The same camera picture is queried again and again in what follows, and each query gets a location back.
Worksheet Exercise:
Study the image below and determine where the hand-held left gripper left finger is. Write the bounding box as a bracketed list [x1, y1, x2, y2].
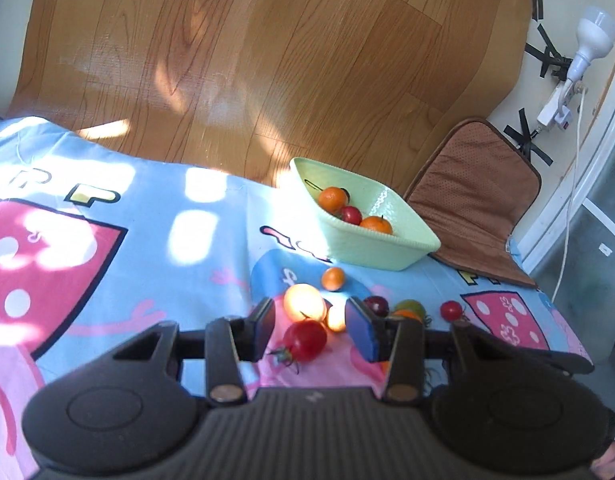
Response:
[103, 297, 277, 406]

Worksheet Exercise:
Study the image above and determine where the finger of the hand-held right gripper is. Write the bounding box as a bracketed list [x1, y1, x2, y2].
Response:
[530, 350, 595, 376]

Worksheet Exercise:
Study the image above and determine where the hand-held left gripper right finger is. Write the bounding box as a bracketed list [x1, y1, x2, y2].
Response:
[345, 296, 538, 403]

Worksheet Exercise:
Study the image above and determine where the small orange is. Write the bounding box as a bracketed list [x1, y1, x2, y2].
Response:
[326, 304, 349, 333]

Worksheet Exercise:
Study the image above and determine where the large red tomato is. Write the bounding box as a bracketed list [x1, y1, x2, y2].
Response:
[267, 319, 329, 374]

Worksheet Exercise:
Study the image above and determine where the pale yellow round fruit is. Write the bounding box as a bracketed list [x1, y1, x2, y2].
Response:
[283, 283, 327, 322]

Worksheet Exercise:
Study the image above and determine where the green tomato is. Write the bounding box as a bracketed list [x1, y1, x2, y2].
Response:
[393, 299, 432, 323]

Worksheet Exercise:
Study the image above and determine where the light green plastic basket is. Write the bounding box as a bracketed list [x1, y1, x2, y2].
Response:
[290, 156, 442, 272]

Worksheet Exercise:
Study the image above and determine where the small orange tomato on blanket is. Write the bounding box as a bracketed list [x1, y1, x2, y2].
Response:
[321, 267, 346, 292]

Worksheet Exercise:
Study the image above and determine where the blue pink printed blanket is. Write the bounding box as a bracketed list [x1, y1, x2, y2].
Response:
[0, 116, 595, 480]

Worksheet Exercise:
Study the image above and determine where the orange tomato right in basket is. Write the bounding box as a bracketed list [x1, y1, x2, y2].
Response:
[360, 215, 394, 236]

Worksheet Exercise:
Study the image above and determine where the orange tomato in basket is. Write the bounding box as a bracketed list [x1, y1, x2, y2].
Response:
[360, 215, 394, 236]
[317, 186, 349, 213]

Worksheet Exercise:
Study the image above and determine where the orange tomato left in basket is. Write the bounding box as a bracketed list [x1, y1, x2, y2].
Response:
[317, 186, 349, 213]

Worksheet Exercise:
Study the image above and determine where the white framed glass door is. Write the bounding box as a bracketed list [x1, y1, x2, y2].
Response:
[507, 55, 615, 331]

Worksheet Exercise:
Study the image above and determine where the brown seat cushion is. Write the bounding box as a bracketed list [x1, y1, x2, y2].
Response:
[404, 117, 543, 289]

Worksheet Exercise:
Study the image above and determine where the black tape cross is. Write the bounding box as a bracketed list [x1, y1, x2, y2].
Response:
[504, 107, 554, 167]
[524, 22, 573, 81]

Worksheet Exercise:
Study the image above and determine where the white power strip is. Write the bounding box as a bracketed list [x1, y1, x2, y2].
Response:
[536, 80, 588, 133]

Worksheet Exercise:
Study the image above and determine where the white light bulb lamp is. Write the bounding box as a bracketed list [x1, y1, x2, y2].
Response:
[567, 6, 615, 83]

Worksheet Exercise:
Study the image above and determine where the white power cable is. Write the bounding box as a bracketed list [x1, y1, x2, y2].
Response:
[551, 87, 588, 303]

